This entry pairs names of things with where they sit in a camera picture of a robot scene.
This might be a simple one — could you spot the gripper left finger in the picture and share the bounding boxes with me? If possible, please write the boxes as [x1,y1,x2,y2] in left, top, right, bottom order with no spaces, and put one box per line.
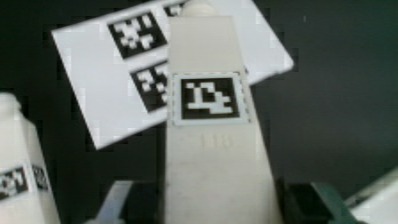
[85,179,165,224]

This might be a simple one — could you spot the white desk leg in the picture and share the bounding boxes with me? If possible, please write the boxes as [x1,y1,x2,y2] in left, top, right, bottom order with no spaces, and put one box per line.
[163,0,284,224]
[0,92,60,224]

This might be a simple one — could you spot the white desk tabletop tray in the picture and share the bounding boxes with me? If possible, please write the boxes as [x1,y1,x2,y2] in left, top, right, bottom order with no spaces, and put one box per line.
[344,167,398,224]

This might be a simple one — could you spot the marker tag sheet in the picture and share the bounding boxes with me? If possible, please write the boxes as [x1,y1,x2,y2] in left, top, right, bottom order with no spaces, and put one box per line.
[51,0,293,148]

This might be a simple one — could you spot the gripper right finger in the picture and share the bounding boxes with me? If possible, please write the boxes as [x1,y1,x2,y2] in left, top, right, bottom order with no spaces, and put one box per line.
[277,179,366,224]

